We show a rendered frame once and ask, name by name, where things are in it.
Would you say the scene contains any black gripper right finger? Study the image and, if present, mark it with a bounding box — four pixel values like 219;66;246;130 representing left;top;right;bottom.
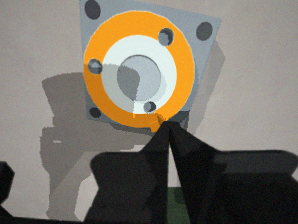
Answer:
168;121;298;224

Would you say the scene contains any orange round plate with white centre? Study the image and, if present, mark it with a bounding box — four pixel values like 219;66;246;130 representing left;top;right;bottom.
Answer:
83;11;195;132

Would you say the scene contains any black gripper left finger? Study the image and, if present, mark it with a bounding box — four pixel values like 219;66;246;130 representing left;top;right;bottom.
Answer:
90;121;170;209

